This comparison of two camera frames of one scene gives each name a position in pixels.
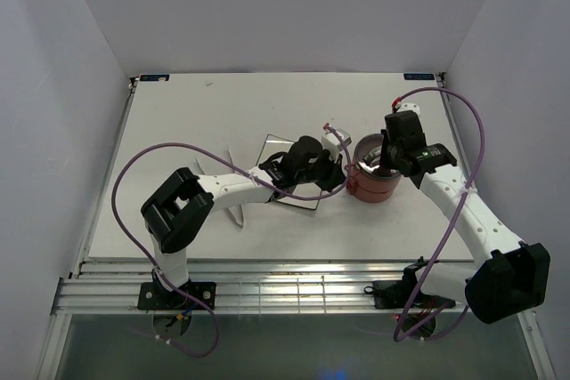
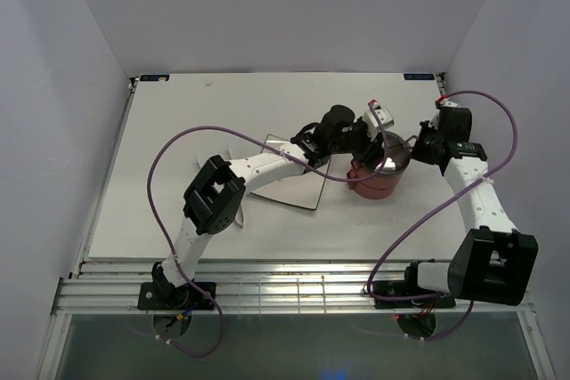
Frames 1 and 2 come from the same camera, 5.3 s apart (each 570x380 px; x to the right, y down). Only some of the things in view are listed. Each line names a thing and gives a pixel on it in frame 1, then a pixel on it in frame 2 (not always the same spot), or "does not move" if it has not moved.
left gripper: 336,176 to 371,150
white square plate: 273,145 does not move
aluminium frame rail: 242,287 does not move
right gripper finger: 386,157 to 420,146
